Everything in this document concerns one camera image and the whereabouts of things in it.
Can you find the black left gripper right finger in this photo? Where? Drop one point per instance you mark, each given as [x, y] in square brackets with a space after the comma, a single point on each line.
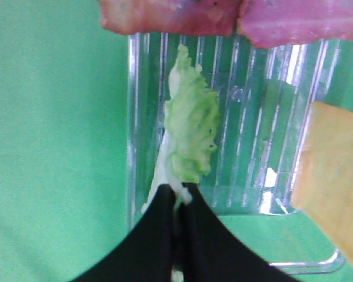
[210, 252]

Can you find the clear plastic tray left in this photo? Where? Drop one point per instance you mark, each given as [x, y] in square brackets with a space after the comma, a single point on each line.
[265, 97]

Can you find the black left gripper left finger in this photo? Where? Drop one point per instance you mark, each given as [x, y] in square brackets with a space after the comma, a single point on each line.
[145, 254]

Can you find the green lettuce leaf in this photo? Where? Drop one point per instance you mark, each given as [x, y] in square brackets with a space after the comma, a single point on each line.
[191, 120]

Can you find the dark red bacon strip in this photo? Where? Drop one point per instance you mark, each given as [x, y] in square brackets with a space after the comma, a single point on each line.
[184, 17]

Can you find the pink bacon strip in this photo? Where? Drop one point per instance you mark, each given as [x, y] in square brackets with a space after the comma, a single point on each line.
[268, 24]

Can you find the yellow cheese slice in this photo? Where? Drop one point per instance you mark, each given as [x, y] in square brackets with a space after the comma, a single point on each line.
[323, 187]

